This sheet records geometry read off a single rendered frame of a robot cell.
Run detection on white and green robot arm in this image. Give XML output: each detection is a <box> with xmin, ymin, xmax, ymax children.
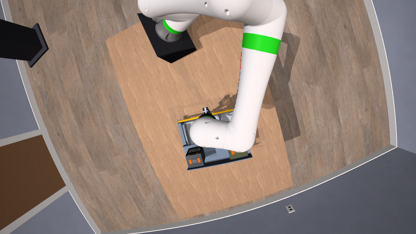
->
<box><xmin>138</xmin><ymin>0</ymin><xmax>287</xmax><ymax>152</ymax></box>

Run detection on dark grey tool case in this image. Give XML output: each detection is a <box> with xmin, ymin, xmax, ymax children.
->
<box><xmin>185</xmin><ymin>146</ymin><xmax>205</xmax><ymax>168</ymax></box>

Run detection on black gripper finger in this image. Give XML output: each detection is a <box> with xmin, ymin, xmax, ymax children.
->
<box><xmin>202</xmin><ymin>107</ymin><xmax>212</xmax><ymax>114</ymax></box>

